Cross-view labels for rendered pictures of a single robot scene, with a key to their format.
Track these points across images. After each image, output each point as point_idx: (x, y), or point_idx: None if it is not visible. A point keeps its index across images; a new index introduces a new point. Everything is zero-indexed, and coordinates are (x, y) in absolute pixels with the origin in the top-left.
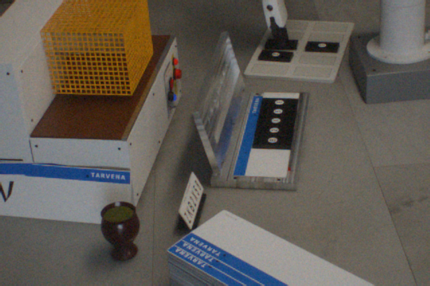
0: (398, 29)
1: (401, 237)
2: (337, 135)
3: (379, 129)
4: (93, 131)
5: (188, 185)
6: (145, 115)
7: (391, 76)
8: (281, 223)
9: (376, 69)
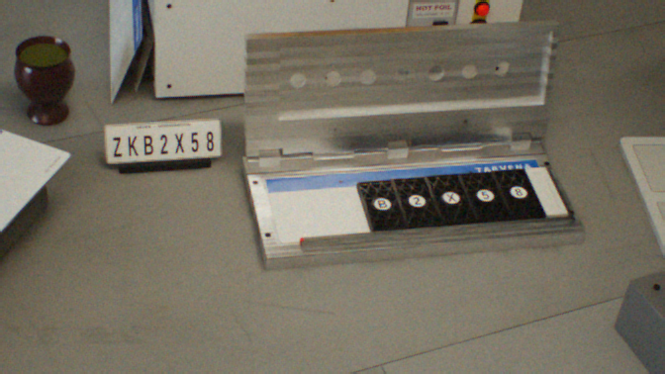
0: None
1: None
2: (472, 300)
3: (523, 358)
4: None
5: (179, 122)
6: (271, 7)
7: (658, 321)
8: (160, 266)
9: (664, 291)
